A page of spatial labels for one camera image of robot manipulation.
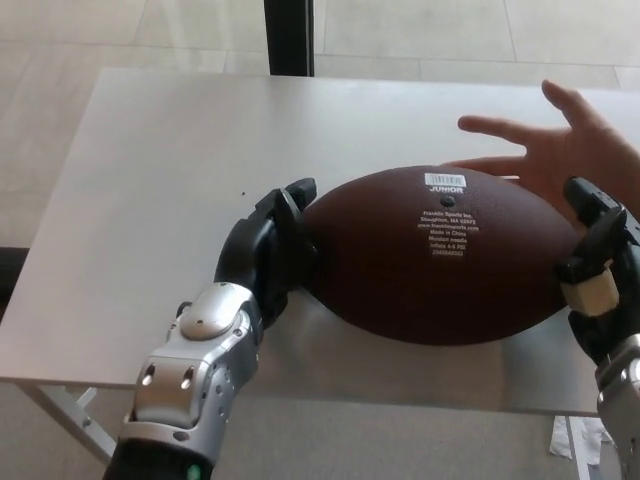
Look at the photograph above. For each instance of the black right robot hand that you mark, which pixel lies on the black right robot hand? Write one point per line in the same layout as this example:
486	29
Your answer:
605	260

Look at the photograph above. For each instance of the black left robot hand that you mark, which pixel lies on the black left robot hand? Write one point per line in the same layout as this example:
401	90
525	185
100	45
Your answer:
250	250

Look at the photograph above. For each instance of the bare person hand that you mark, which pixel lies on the bare person hand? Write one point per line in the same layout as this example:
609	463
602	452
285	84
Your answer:
575	150

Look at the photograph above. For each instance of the brown junior football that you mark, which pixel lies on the brown junior football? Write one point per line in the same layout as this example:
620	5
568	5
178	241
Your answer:
425	290

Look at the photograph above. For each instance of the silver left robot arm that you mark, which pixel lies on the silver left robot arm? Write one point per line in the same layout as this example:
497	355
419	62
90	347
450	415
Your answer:
200	360

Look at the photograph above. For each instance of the crumpled white paper scrap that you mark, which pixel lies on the crumpled white paper scrap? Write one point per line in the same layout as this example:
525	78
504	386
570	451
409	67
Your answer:
562	437

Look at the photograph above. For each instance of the white straight table leg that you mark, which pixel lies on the white straight table leg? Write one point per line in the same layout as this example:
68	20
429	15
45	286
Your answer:
582	450

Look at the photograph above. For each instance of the black floor object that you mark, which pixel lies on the black floor object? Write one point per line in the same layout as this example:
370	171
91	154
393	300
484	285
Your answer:
10	275

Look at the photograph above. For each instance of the white slanted table leg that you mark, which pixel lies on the white slanted table leg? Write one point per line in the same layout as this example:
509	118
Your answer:
60	415

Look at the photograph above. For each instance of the black vertical window post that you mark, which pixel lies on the black vertical window post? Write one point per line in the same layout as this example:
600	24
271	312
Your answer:
290	35

